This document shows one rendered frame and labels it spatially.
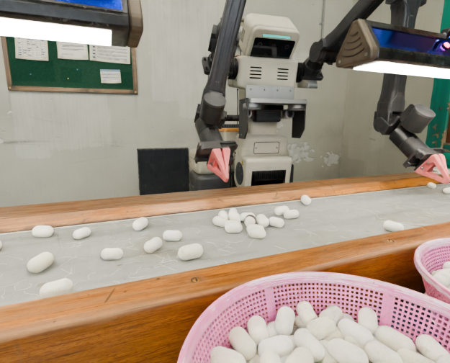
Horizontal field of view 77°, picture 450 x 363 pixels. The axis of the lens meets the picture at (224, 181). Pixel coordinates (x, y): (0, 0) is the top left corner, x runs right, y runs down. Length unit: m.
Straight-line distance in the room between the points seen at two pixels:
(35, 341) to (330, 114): 3.07
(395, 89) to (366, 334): 0.81
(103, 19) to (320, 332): 0.39
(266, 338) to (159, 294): 0.11
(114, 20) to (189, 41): 2.34
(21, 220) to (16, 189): 2.12
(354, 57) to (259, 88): 0.72
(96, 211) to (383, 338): 0.54
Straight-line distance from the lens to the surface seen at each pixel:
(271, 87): 1.27
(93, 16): 0.38
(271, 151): 1.30
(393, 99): 1.02
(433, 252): 0.52
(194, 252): 0.43
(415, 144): 0.97
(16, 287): 0.45
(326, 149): 3.19
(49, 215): 0.67
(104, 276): 0.43
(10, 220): 0.68
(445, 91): 1.38
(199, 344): 0.27
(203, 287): 0.32
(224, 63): 0.80
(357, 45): 0.57
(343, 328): 0.34
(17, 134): 2.73
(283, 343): 0.30
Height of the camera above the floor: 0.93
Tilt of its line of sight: 11 degrees down
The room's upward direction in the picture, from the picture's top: straight up
